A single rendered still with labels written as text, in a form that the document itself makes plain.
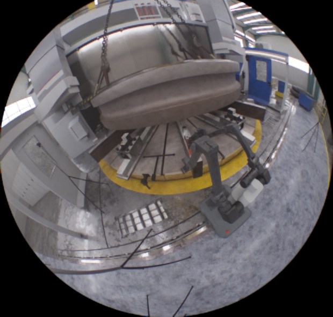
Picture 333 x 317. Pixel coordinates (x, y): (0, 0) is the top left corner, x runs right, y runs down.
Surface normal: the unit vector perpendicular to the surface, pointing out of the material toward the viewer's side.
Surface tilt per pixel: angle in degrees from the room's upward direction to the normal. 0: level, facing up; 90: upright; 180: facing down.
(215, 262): 0
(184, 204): 0
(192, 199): 0
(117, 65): 90
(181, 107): 90
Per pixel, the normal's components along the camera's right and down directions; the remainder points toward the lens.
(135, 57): 0.42, 0.55
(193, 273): -0.25, -0.69
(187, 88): 0.18, 0.66
